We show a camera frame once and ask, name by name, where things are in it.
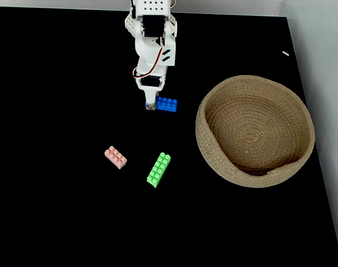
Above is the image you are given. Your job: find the pink lego block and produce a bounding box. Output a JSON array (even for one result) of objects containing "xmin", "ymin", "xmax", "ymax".
[{"xmin": 104, "ymin": 146, "xmax": 128, "ymax": 170}]

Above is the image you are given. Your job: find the green lego block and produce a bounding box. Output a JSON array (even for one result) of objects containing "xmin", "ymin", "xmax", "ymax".
[{"xmin": 146, "ymin": 152, "xmax": 172, "ymax": 189}]

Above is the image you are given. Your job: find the red black servo cable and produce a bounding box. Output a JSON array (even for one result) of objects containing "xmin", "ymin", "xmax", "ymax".
[{"xmin": 132, "ymin": 46, "xmax": 165, "ymax": 80}]

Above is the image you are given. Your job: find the woven rope basket tray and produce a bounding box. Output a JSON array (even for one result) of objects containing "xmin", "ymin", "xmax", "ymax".
[{"xmin": 195, "ymin": 75, "xmax": 316, "ymax": 189}]

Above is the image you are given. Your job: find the blue lego block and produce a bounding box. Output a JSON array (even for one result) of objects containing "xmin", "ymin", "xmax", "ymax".
[{"xmin": 145, "ymin": 96, "xmax": 178, "ymax": 113}]

